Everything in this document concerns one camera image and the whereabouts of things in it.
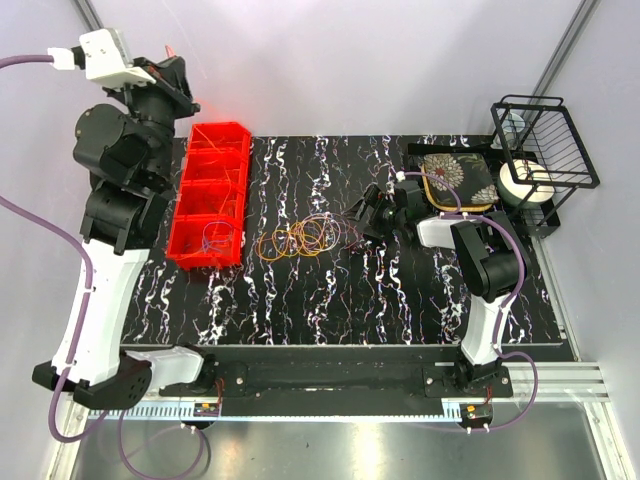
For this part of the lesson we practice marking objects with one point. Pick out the black wire dish rack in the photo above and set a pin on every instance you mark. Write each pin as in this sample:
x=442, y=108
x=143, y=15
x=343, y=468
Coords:
x=550, y=139

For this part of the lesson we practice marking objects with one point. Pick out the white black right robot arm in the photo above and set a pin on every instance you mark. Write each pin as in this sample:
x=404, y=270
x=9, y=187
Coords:
x=493, y=262

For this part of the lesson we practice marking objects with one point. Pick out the clear glass cup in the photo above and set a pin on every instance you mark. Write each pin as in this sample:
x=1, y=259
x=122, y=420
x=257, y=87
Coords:
x=512, y=125

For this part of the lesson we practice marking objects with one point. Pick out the red plastic compartment bin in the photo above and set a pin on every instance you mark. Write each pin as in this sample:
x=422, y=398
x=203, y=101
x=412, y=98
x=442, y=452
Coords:
x=208, y=222

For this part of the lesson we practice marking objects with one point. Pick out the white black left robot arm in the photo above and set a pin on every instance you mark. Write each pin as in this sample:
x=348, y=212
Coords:
x=127, y=146

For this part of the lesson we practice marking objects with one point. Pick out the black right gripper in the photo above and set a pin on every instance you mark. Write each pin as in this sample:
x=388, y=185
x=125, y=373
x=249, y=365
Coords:
x=376, y=199

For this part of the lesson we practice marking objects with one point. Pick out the white green bowl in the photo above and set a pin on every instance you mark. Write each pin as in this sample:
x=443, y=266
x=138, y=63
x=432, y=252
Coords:
x=531, y=192

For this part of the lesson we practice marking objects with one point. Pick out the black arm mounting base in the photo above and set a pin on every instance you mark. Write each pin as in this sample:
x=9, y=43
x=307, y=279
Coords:
x=332, y=382

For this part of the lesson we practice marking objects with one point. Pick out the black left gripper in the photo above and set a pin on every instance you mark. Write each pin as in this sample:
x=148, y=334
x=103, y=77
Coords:
x=171, y=83

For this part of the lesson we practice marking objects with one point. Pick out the floral patterned cushion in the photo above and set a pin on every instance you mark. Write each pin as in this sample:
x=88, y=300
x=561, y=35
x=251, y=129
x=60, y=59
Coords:
x=469, y=177

